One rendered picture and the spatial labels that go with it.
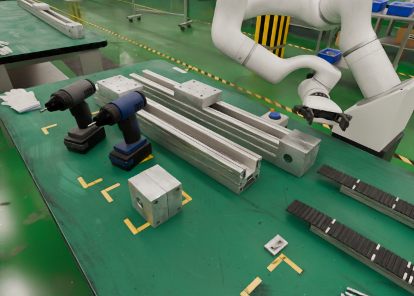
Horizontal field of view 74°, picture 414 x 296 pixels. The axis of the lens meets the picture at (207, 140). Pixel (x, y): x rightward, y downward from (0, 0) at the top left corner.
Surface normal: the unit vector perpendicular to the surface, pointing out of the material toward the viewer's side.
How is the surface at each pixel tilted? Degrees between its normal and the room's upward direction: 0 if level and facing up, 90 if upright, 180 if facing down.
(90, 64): 90
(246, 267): 0
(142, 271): 0
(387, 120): 90
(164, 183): 0
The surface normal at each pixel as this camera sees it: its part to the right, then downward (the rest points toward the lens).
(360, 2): 0.23, 0.50
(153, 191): 0.03, -0.83
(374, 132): -0.75, 0.36
